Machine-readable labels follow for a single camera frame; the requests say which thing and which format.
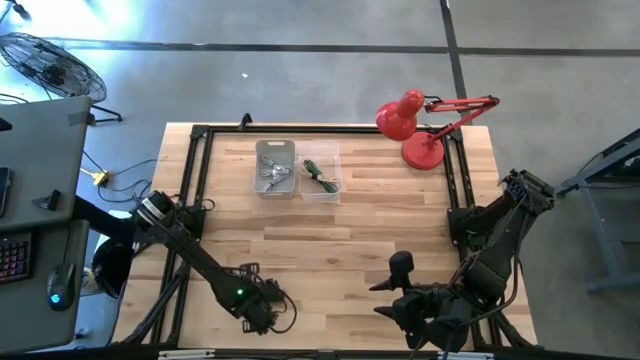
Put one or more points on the black smartphone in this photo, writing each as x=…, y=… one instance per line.
x=4, y=192

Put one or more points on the red desk lamp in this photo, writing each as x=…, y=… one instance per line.
x=422, y=152

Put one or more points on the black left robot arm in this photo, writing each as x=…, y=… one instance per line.
x=195, y=252

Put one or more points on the grey metal stand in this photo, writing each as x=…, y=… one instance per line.
x=600, y=235

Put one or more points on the small black desk object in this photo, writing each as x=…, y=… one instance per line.
x=49, y=200

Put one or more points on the backlit black keyboard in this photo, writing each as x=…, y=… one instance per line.
x=12, y=260

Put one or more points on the grey work desk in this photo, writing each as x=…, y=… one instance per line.
x=40, y=165

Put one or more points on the black round stool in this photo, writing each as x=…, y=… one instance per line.
x=112, y=267

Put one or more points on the black aluminium table frame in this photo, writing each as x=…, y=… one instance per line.
x=300, y=129

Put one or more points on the black computer mouse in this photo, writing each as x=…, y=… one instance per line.
x=61, y=287

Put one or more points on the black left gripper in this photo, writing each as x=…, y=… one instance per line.
x=267, y=305

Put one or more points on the black floor fan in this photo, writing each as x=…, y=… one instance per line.
x=50, y=67

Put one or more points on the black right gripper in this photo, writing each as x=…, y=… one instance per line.
x=412, y=310

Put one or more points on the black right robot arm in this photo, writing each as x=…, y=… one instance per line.
x=495, y=270

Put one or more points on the clear plastic bin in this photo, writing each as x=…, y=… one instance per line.
x=320, y=150

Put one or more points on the white opaque plastic bin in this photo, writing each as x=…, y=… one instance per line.
x=265, y=146

